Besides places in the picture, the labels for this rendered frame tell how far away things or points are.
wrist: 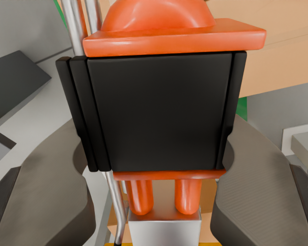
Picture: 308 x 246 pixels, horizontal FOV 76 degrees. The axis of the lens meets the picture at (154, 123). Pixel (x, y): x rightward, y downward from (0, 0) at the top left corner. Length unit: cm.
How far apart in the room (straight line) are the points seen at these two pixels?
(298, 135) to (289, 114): 21
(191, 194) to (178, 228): 4
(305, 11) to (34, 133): 187
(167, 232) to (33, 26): 145
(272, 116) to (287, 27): 98
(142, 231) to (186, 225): 4
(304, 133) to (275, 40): 120
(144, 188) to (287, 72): 87
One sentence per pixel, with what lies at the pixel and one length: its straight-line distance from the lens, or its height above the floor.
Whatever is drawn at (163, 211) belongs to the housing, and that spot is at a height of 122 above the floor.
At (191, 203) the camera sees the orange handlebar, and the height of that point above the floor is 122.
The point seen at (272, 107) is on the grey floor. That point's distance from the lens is 173.
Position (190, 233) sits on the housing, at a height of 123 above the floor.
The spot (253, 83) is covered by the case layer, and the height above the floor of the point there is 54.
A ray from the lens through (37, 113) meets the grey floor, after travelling 180.
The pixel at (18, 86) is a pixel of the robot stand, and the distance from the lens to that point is 137.
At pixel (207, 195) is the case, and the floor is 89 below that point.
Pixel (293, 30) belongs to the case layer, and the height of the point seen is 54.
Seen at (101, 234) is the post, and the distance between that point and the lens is 140.
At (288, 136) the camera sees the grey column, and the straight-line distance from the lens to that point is 195.
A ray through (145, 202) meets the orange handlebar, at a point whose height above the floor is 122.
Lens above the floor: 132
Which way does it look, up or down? 57 degrees down
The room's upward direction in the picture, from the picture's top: 178 degrees counter-clockwise
